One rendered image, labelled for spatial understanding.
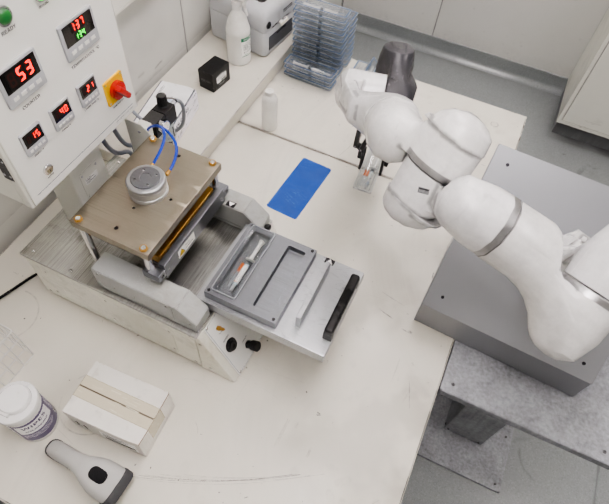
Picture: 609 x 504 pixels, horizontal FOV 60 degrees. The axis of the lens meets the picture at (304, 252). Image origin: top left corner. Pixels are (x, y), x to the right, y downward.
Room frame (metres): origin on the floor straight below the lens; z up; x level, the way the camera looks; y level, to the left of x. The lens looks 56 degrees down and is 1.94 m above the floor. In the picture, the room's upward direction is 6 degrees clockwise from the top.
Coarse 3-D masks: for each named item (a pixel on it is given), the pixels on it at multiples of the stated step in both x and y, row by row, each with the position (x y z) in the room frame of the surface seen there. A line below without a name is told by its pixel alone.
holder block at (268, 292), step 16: (240, 240) 0.66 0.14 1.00; (288, 240) 0.67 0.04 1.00; (272, 256) 0.63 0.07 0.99; (288, 256) 0.64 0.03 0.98; (304, 256) 0.64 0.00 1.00; (256, 272) 0.58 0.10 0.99; (272, 272) 0.59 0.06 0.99; (288, 272) 0.60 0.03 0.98; (304, 272) 0.60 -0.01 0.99; (208, 288) 0.53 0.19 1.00; (256, 288) 0.54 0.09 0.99; (272, 288) 0.56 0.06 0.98; (288, 288) 0.55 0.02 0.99; (224, 304) 0.51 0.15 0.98; (240, 304) 0.50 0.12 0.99; (256, 304) 0.51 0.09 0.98; (272, 304) 0.52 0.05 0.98; (288, 304) 0.52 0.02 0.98; (272, 320) 0.47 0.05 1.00
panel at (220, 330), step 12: (216, 324) 0.50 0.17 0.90; (228, 324) 0.52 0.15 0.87; (240, 324) 0.53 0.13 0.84; (216, 336) 0.48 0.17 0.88; (228, 336) 0.50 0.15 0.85; (240, 336) 0.51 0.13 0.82; (252, 336) 0.53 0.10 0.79; (240, 348) 0.49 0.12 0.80; (228, 360) 0.45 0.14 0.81; (240, 360) 0.47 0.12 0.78; (240, 372) 0.45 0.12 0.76
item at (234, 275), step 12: (252, 228) 0.69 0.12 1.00; (252, 240) 0.66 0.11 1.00; (264, 240) 0.66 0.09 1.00; (240, 252) 0.62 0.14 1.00; (252, 252) 0.63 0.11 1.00; (228, 264) 0.59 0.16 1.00; (240, 264) 0.59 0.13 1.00; (252, 264) 0.60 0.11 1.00; (228, 276) 0.56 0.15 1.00; (240, 276) 0.56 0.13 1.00; (216, 288) 0.53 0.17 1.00; (228, 288) 0.53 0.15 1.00; (240, 288) 0.53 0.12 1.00
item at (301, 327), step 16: (224, 256) 0.63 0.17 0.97; (320, 256) 0.66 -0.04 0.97; (320, 272) 0.59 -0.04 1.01; (336, 272) 0.62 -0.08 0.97; (352, 272) 0.62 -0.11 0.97; (304, 288) 0.57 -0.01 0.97; (320, 288) 0.58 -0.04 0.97; (336, 288) 0.58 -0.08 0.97; (208, 304) 0.51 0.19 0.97; (304, 304) 0.51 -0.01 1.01; (320, 304) 0.54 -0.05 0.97; (336, 304) 0.54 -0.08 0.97; (240, 320) 0.48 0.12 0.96; (256, 320) 0.48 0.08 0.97; (288, 320) 0.49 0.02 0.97; (304, 320) 0.50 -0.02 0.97; (320, 320) 0.50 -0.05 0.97; (272, 336) 0.46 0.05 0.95; (288, 336) 0.46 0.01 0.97; (304, 336) 0.46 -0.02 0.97; (320, 336) 0.46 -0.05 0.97; (304, 352) 0.43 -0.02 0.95; (320, 352) 0.43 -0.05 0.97
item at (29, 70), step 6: (24, 60) 0.67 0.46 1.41; (30, 60) 0.68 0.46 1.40; (18, 66) 0.65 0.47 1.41; (24, 66) 0.66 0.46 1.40; (30, 66) 0.67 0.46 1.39; (12, 72) 0.64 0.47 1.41; (18, 72) 0.65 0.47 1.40; (24, 72) 0.66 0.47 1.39; (30, 72) 0.67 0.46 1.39; (6, 78) 0.63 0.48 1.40; (12, 78) 0.64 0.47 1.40; (18, 78) 0.65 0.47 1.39; (24, 78) 0.65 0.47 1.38; (12, 84) 0.63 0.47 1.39; (18, 84) 0.64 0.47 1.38; (12, 90) 0.63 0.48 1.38
